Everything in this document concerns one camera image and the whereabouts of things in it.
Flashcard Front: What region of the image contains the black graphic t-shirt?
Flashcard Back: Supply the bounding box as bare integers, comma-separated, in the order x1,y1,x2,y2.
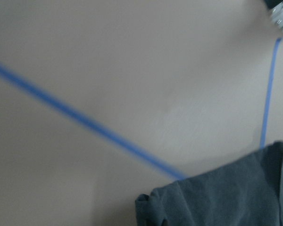
135,142,283,226

